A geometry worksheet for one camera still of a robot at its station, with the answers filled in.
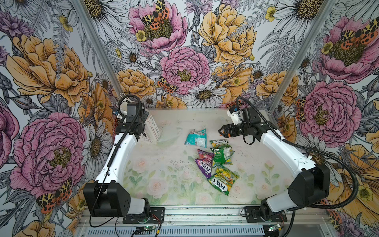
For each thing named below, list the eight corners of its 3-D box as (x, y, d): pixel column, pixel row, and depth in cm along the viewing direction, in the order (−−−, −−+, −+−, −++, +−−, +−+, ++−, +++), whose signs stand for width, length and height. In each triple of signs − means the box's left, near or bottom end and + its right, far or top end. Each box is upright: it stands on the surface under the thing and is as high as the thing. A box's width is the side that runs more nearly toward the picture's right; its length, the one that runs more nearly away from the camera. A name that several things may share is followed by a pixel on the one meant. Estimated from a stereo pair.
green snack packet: (212, 166, 92) (213, 157, 84) (210, 149, 100) (212, 139, 92) (231, 166, 92) (235, 157, 84) (228, 149, 100) (231, 139, 92)
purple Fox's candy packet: (192, 174, 89) (192, 170, 85) (197, 154, 98) (197, 149, 93) (210, 178, 88) (211, 174, 83) (213, 157, 96) (214, 152, 92)
